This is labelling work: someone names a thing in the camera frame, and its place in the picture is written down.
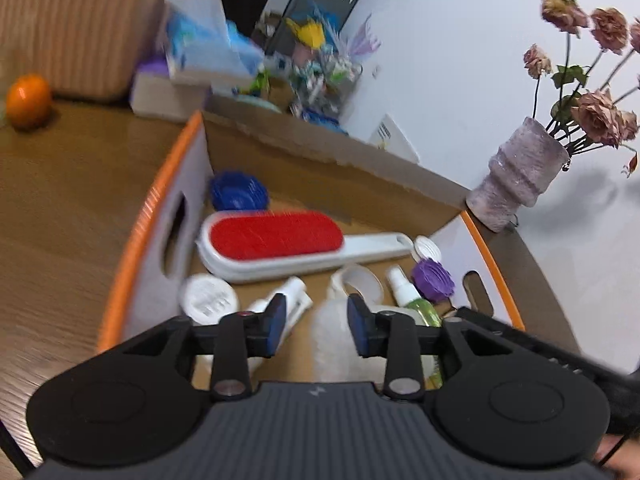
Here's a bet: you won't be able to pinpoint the yellow toy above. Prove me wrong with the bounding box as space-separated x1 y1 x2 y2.
285 16 326 51

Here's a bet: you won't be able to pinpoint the blue white packets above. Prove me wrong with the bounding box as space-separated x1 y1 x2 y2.
162 0 266 86

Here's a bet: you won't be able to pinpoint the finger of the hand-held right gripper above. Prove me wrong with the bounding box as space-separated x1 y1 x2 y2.
452 306 626 386

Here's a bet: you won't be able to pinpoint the purple white tissue box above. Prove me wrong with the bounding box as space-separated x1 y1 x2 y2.
130 57 213 123

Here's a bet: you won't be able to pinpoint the red orange cardboard box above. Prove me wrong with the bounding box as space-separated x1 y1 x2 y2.
97 95 583 391

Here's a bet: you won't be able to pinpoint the white rectangular box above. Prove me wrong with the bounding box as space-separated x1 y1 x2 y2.
307 300 426 386

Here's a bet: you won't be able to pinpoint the pink suitcase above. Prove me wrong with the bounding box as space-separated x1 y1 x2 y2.
0 0 198 106

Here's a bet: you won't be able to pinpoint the dried pink flowers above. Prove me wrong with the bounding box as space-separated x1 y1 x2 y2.
522 0 640 178

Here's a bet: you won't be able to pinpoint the pale purple vase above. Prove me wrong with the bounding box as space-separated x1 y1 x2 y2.
466 116 571 233

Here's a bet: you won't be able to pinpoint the white tube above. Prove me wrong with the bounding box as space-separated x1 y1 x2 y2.
242 276 314 376

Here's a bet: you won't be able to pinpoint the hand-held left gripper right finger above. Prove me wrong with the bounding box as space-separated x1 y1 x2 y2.
347 294 526 402

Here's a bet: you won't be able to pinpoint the orange fruit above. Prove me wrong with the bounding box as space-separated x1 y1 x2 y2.
5 74 53 129

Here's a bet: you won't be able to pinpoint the red white lint brush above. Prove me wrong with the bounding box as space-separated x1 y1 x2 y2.
197 210 416 283

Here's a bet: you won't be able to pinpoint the white tape roll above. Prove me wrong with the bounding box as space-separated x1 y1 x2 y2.
330 263 385 306

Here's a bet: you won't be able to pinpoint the white slatted panel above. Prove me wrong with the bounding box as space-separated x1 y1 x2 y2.
370 112 421 163

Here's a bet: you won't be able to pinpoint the white round lid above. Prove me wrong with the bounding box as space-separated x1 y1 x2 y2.
178 273 241 326

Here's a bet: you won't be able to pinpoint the purple wall decoration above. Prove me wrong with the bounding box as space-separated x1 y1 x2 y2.
347 12 383 58

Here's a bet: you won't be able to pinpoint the purple ribbed lid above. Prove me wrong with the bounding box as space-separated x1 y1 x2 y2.
411 257 456 303

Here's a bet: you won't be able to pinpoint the green spray bottle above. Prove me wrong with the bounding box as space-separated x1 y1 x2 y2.
386 266 446 388

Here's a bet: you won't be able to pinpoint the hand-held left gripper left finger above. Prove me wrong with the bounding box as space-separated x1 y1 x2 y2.
120 294 287 402

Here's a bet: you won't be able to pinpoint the blue ribbed lid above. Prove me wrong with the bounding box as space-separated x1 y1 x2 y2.
208 170 271 212

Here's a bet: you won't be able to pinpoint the pile of colourful toys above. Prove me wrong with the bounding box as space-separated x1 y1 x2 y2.
235 10 366 133

